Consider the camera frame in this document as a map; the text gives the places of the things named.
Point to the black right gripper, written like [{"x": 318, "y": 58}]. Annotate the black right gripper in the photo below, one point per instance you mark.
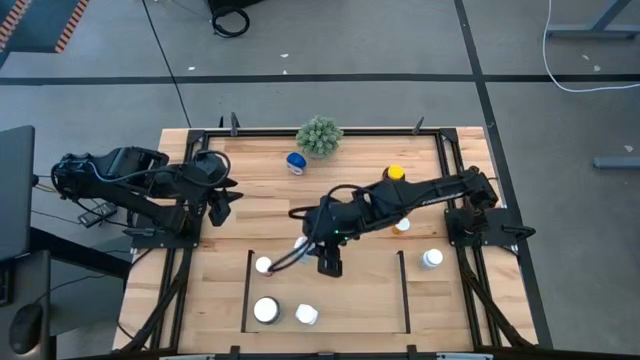
[{"x": 330, "y": 222}]

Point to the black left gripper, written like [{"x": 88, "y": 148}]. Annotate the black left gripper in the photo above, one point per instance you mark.
[{"x": 215, "y": 175}]

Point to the orange bottle white cap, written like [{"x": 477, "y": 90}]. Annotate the orange bottle white cap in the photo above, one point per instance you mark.
[{"x": 401, "y": 225}]

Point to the blue-capped bottle white label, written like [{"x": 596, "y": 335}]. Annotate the blue-capped bottle white label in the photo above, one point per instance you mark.
[{"x": 296, "y": 162}]

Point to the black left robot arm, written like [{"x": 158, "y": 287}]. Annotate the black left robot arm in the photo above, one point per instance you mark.
[{"x": 125, "y": 175}]

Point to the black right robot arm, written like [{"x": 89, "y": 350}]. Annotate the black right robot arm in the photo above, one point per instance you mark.
[{"x": 430, "y": 192}]

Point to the white medicine bottle blue label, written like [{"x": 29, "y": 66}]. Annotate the white medicine bottle blue label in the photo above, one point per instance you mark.
[{"x": 300, "y": 243}]

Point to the white small cup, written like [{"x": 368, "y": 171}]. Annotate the white small cup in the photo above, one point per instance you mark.
[{"x": 306, "y": 314}]

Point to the dark jar white lid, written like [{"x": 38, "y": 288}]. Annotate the dark jar white lid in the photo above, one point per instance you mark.
[{"x": 266, "y": 310}]

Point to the brown bottle yellow cap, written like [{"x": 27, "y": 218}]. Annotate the brown bottle yellow cap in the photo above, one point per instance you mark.
[{"x": 395, "y": 172}]

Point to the black power adapter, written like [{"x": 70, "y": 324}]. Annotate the black power adapter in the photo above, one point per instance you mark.
[{"x": 97, "y": 215}]

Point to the green plant in patterned pot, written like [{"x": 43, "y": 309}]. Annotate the green plant in patterned pot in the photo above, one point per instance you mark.
[{"x": 320, "y": 136}]

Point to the black flat monitor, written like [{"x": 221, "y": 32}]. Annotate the black flat monitor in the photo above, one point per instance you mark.
[{"x": 15, "y": 190}]

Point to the black computer mouse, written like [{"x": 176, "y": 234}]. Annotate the black computer mouse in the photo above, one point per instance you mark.
[{"x": 26, "y": 329}]

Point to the dark mat orange striped edges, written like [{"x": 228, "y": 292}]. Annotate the dark mat orange striped edges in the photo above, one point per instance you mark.
[{"x": 35, "y": 25}]

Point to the grey metal desk foot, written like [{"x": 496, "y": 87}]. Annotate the grey metal desk foot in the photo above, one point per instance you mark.
[
  {"x": 617, "y": 162},
  {"x": 590, "y": 31}
]

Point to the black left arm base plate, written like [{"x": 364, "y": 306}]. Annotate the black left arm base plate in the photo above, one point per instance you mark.
[{"x": 165, "y": 240}]

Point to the black metal rig frame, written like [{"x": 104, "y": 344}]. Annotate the black metal rig frame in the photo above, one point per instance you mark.
[{"x": 450, "y": 165}]

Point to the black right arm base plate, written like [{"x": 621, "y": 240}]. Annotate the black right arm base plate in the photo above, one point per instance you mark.
[{"x": 500, "y": 227}]

